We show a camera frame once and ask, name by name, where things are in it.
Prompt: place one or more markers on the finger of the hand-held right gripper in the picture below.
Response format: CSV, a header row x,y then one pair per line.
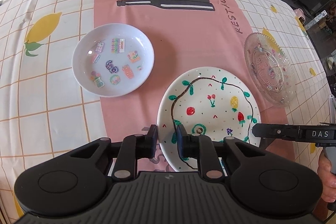
x,y
267,130

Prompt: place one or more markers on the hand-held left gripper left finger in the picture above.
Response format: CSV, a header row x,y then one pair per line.
x,y
148,142

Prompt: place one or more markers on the lemon print checkered tablecloth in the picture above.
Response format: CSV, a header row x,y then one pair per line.
x,y
52,121

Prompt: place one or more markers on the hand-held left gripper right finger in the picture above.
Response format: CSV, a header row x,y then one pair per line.
x,y
185,145

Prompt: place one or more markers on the clear glass plate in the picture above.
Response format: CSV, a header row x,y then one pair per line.
x,y
270,69

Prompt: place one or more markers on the person's right hand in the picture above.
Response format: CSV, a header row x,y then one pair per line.
x,y
326,182

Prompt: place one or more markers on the small white sticker plate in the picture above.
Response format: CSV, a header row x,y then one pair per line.
x,y
113,61

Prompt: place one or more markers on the fruit painted white plate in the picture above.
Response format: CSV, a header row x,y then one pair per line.
x,y
210,103

